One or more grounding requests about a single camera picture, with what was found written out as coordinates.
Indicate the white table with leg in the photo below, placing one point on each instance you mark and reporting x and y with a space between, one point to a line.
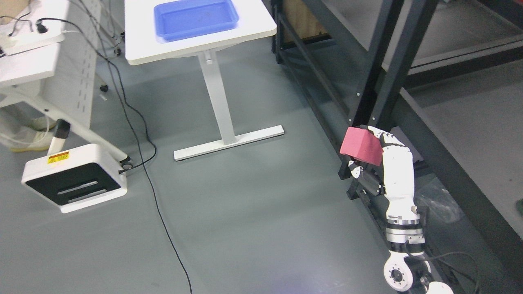
143 46

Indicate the cardboard box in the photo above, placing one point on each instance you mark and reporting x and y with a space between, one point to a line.
301 18

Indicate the white floor device box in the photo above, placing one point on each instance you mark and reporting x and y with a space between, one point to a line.
77 178

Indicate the pink block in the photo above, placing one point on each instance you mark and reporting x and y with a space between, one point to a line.
362 145

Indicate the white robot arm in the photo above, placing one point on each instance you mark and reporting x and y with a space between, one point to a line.
406 268

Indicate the white power strip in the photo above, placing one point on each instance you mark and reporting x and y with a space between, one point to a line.
28 41

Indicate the clear plastic bag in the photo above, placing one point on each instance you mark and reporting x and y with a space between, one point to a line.
442 206

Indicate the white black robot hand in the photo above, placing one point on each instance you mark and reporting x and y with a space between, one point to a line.
398 178

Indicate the blue plastic tray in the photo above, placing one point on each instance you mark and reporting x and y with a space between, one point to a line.
182 19

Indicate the white folding desk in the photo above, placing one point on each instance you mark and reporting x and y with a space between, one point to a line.
53 82

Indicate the black metal shelf right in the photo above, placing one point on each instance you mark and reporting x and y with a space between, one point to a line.
448 75

